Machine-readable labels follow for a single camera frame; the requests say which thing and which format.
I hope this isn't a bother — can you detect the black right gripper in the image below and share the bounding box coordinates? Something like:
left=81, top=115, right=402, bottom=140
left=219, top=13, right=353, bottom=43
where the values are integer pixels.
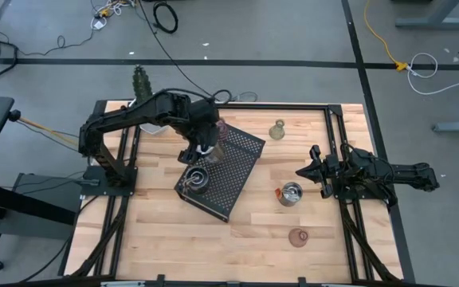
left=295, top=145, right=350, bottom=199

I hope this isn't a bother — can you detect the pink glass candlestick holder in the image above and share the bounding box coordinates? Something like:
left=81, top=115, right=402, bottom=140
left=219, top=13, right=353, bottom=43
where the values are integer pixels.
left=215, top=118, right=230, bottom=141

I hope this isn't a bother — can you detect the clear glass candlestick holder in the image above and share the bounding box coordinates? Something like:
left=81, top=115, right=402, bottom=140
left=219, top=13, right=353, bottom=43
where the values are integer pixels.
left=268, top=118, right=286, bottom=141

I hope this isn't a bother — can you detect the black perforated metal shelf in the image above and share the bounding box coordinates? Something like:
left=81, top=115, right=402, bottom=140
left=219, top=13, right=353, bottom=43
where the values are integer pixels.
left=173, top=121, right=266, bottom=223

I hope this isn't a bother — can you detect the white hexagonal plant pot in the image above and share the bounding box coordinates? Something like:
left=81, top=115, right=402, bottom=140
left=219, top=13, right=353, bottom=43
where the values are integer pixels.
left=127, top=98, right=171, bottom=136

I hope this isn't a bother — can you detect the green cactus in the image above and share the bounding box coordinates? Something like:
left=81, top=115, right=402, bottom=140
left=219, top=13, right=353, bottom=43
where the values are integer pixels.
left=131, top=64, right=154, bottom=105

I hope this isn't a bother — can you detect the grey desk foot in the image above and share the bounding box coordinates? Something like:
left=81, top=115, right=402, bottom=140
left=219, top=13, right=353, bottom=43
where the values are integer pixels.
left=431, top=121, right=459, bottom=133

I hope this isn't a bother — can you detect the dark grey desk base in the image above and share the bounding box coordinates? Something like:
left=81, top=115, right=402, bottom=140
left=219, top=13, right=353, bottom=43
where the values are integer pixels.
left=0, top=171, right=84, bottom=269

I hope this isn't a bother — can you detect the grey desk leg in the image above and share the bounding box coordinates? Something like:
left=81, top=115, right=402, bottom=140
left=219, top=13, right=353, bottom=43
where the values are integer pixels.
left=394, top=0, right=459, bottom=31

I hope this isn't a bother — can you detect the long black cable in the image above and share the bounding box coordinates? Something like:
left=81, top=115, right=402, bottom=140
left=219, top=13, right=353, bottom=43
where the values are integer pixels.
left=136, top=0, right=234, bottom=105

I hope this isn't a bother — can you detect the yellow extension cable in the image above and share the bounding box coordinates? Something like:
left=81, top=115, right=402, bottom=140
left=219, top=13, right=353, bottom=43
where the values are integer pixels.
left=363, top=0, right=410, bottom=73

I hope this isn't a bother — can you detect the coiled black cable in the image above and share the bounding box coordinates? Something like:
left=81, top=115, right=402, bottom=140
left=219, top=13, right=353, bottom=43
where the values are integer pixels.
left=152, top=2, right=179, bottom=35

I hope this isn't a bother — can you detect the yellow and white cable bundle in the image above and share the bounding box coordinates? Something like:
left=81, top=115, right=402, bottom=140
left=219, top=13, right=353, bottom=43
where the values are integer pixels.
left=89, top=0, right=135, bottom=20

